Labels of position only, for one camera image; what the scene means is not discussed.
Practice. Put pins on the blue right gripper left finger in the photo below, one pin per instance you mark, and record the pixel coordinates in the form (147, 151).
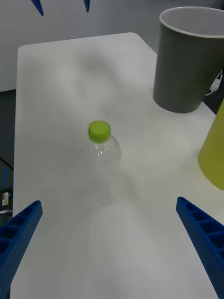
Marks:
(16, 245)

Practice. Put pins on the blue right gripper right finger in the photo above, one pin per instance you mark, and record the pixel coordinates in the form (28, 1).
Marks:
(205, 238)

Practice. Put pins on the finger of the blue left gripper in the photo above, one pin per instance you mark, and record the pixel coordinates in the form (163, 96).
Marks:
(37, 5)
(87, 4)

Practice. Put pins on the clear bottle with green cap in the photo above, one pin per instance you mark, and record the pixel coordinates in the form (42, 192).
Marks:
(100, 132)

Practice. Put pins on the yellow-green plastic bin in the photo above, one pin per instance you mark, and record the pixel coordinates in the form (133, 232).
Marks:
(214, 154)

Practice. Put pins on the grey plastic bin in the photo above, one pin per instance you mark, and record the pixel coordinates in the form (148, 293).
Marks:
(182, 70)

